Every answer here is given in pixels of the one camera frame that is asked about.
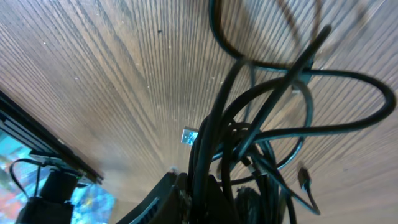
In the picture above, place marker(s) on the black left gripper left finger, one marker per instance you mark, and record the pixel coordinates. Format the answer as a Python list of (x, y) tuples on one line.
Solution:
[(163, 204)]

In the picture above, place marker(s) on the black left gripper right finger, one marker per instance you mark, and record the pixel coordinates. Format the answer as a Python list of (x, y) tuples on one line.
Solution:
[(218, 208)]

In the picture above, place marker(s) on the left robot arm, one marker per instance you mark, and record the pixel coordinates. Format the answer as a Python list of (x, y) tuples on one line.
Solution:
[(52, 204)]

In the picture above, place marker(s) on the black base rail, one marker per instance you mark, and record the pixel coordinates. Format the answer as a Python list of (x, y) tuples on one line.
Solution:
[(23, 127)]

